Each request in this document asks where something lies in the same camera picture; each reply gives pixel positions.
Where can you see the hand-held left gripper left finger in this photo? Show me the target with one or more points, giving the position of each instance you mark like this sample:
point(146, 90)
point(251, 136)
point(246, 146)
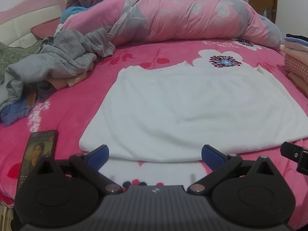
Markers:
point(98, 155)

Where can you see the beige garment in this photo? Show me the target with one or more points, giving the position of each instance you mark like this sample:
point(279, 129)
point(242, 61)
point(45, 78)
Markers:
point(72, 80)

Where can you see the black folded garment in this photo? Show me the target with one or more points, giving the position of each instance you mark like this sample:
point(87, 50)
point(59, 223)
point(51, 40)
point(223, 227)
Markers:
point(299, 36)

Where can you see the smartphone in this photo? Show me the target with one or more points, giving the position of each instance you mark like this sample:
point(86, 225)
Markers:
point(36, 146)

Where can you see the pink floral quilt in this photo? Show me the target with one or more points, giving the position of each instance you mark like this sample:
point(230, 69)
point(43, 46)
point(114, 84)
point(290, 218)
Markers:
point(180, 16)

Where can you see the small blue hanging cloth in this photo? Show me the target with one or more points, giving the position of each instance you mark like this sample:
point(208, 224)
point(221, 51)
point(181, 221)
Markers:
point(266, 12)

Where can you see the green patterned pillow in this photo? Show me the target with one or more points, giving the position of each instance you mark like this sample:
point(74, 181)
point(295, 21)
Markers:
point(14, 53)

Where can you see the pink checked folded garment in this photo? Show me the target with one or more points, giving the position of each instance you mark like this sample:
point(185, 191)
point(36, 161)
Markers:
point(297, 65)

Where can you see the dark plaid garment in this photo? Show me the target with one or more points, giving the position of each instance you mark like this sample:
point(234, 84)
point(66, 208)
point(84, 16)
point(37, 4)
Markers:
point(48, 40)

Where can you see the blue folded garment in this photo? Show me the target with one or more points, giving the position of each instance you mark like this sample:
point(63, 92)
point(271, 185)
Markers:
point(297, 41)

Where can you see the teal fleece blanket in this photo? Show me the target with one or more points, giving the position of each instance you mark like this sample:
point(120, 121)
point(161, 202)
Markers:
point(69, 12)

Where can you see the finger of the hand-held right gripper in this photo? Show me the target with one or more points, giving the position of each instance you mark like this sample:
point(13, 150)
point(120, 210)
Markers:
point(292, 152)

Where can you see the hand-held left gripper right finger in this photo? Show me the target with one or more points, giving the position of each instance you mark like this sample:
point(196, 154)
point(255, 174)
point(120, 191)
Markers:
point(211, 157)

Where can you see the blue jeans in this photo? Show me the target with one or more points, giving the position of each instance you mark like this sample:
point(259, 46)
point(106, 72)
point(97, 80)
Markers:
point(12, 115)

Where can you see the pink white headboard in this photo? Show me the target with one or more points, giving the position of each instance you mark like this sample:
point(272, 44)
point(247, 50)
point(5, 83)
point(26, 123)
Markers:
point(24, 26)

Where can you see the pink pillow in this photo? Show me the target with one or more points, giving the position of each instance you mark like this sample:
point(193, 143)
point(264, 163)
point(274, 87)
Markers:
point(45, 28)

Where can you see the pile of grey clothes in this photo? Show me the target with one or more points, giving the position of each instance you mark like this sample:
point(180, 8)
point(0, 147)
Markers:
point(67, 50)

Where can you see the white sweatshirt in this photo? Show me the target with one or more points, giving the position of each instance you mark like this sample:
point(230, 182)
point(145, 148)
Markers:
point(192, 110)

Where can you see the pink floral bed blanket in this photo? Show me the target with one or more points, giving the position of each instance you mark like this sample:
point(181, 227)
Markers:
point(72, 115)

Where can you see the dark grey garment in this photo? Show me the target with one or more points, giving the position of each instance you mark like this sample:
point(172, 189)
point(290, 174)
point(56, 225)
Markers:
point(45, 89)

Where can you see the peach folded garment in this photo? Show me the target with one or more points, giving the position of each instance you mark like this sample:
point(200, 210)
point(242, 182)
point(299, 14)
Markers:
point(299, 84)

